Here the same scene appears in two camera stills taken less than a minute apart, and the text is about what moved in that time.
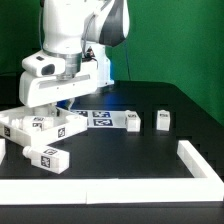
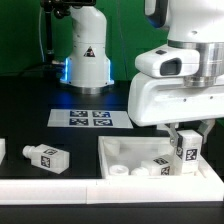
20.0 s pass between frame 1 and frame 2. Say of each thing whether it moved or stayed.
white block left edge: stayed
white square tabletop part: moved
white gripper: moved
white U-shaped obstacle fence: stayed
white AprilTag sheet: stayed
